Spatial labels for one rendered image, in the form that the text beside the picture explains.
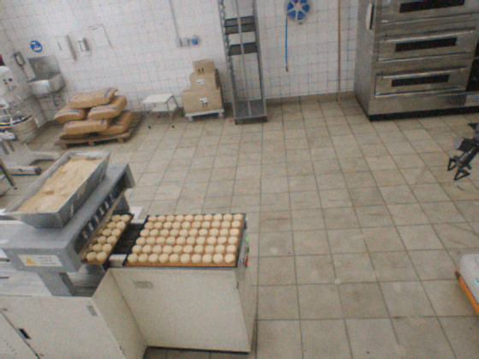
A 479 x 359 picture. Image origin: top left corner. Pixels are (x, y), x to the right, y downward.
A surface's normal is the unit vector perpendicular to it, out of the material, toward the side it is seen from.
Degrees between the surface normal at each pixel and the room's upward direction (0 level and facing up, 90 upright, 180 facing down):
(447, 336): 0
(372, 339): 0
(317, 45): 90
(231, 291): 90
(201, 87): 94
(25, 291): 0
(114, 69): 90
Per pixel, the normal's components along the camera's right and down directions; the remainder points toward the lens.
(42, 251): -0.13, 0.56
